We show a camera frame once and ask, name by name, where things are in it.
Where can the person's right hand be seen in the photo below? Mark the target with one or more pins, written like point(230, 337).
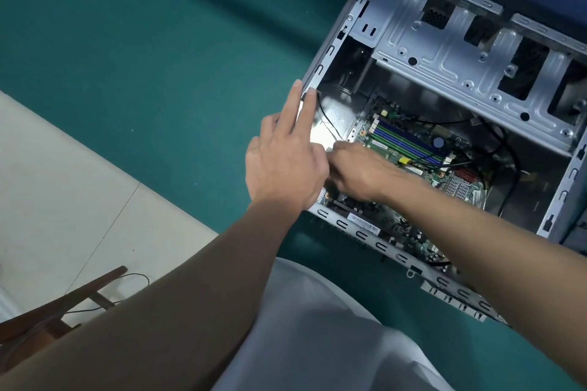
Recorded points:
point(362, 173)

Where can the person's left hand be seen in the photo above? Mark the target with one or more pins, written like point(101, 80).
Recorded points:
point(284, 171)

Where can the green motherboard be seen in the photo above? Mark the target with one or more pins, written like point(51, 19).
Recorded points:
point(458, 187)

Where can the silver metal drive cage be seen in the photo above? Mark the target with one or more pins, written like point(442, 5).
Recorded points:
point(449, 61)

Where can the desktop computer case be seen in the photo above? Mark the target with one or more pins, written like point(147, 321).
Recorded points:
point(532, 184)

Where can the person's right forearm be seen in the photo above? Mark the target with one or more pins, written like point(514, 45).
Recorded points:
point(504, 262)

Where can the person's left forearm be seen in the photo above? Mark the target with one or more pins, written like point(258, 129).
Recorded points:
point(160, 308)

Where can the person's white shirt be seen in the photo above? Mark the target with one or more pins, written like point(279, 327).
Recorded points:
point(321, 345)

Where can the green floor mat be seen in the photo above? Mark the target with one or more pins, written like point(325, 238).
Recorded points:
point(160, 61)

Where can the brown wooden stool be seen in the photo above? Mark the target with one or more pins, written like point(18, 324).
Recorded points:
point(55, 308)

